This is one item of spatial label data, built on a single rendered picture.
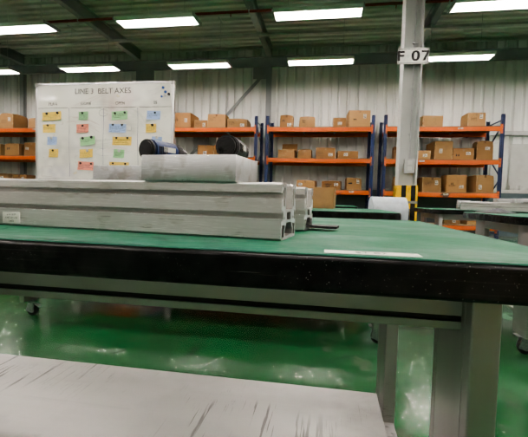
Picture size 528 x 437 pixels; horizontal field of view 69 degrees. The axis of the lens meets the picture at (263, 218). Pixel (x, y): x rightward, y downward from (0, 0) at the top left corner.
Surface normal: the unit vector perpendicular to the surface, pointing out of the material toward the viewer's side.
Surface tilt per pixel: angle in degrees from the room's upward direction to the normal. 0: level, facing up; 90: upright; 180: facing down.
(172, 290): 90
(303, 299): 90
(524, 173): 90
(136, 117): 90
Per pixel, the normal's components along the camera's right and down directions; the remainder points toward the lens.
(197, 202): -0.28, 0.04
